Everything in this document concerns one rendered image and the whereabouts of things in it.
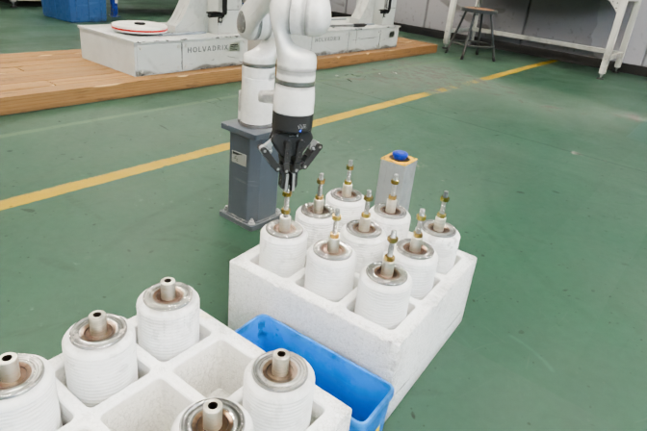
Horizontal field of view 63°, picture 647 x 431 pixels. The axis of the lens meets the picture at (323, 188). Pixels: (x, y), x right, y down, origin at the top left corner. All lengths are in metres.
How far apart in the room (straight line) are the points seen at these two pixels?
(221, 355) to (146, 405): 0.14
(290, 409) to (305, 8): 0.61
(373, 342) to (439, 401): 0.23
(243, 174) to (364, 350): 0.74
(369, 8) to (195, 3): 1.84
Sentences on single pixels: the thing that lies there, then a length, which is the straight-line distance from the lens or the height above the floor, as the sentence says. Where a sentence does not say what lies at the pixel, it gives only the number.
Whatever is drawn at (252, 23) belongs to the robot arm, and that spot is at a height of 0.59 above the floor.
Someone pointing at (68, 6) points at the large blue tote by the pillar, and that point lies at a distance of 5.42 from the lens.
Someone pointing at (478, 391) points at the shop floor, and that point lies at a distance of 1.17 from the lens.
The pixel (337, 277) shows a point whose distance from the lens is 0.99.
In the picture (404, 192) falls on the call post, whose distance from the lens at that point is 1.36.
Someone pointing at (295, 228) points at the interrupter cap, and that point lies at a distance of 1.07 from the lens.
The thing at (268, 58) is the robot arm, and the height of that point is 0.50.
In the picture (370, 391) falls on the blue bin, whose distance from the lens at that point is 0.97.
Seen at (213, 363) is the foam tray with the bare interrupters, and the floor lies 0.14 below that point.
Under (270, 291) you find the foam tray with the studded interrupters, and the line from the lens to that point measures 1.05.
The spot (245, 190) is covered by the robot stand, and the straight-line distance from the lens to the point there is 1.54.
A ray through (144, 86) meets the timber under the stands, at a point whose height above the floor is 0.05.
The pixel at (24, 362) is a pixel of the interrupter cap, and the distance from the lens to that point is 0.80.
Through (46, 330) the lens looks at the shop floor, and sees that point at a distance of 1.27.
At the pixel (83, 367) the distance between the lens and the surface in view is 0.81.
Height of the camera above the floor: 0.76
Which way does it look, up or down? 24 degrees down
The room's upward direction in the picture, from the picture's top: 6 degrees clockwise
